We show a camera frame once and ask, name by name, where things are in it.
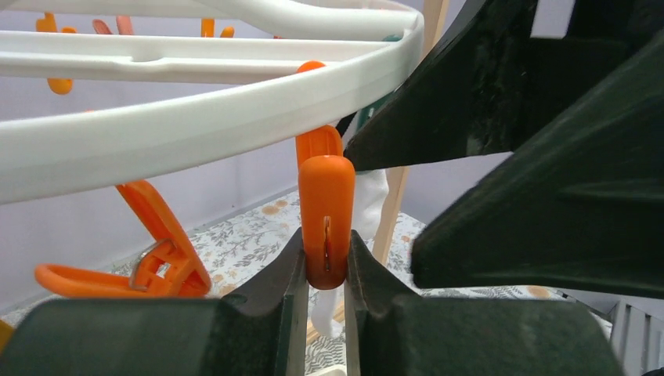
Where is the wooden drying rack frame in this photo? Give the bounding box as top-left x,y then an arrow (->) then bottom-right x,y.
305,0 -> 451,346

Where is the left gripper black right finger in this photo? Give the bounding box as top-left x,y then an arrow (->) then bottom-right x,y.
345,233 -> 623,375

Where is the floral grey table cloth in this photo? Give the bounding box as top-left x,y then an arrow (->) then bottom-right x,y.
0,189 -> 613,376

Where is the yellow orange clothes peg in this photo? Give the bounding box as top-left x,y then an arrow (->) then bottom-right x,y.
34,11 -> 79,96

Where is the white round clip hanger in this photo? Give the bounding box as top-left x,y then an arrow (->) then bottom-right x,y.
1,1 -> 425,204

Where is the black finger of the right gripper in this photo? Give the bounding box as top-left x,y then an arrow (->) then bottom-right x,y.
410,33 -> 663,298
345,1 -> 663,172

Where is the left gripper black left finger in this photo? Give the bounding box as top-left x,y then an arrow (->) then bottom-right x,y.
1,232 -> 309,375

